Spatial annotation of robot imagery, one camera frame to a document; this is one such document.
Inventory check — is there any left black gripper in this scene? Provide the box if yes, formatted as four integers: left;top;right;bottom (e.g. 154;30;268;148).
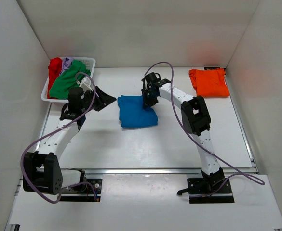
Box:
82;84;118;111

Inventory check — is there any blue t shirt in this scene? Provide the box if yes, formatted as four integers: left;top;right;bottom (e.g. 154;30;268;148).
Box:
117;95;158;128

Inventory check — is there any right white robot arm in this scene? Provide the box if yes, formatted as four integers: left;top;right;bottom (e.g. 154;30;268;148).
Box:
141;72;225;193

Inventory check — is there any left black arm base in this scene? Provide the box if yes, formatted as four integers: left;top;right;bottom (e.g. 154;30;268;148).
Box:
60;171;103;203

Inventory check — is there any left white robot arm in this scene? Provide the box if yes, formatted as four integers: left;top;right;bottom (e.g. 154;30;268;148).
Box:
23;86;116;195

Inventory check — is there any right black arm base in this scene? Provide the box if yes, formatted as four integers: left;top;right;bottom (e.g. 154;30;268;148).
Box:
177;178;235;204

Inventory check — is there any white plastic basket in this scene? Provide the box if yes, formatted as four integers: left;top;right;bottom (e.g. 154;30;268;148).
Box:
41;57;96;103

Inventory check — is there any green t shirt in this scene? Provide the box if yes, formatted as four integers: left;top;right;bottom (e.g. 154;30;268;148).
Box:
48;60;91;100

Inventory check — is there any lilac t shirt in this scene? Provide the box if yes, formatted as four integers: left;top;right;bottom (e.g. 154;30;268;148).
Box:
60;56;74;74

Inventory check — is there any red t shirt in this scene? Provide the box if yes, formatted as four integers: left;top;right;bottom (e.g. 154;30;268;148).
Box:
47;57;62;99

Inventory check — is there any folded orange t shirt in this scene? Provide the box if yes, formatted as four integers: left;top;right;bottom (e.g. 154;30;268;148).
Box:
189;68;230;98

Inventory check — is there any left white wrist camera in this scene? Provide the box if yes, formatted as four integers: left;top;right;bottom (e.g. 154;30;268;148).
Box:
77;76;93;92

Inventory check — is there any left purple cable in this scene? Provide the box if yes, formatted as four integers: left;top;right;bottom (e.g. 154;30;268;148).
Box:
20;71;100;204

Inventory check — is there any purple cable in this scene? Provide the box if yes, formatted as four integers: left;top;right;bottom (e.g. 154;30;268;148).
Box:
20;71;100;204
144;61;266;198

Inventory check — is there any black tag at back wall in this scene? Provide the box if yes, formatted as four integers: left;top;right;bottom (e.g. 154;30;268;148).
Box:
204;67;220;70

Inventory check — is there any aluminium rail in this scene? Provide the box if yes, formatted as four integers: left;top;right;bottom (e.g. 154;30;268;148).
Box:
31;103;257;175

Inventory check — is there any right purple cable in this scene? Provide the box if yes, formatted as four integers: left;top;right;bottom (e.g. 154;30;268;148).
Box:
144;61;266;198

